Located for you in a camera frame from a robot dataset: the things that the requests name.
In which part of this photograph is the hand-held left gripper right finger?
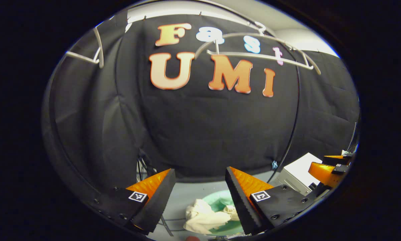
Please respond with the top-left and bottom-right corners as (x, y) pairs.
(224, 166), (321, 235)

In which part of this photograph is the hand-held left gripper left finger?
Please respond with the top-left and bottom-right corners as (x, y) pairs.
(92, 168), (177, 235)

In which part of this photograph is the green laundry hamper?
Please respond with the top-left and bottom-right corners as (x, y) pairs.
(200, 190), (246, 237)

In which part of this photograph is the cream collared shirt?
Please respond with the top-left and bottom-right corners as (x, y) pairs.
(184, 198), (241, 235)

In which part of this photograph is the white clothes hanger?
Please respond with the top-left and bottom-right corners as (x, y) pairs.
(66, 27), (105, 69)
(194, 21), (322, 76)

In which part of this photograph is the white ribbed box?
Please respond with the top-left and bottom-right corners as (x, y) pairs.
(276, 152), (323, 196)

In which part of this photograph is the black backdrop cloth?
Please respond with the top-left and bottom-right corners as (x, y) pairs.
(41, 13), (361, 198)

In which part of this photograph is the dark floor cable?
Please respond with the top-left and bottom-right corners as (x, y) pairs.
(159, 214), (188, 237)

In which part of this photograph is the bundle of hanging cables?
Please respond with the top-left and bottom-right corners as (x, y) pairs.
(136, 156), (156, 182)

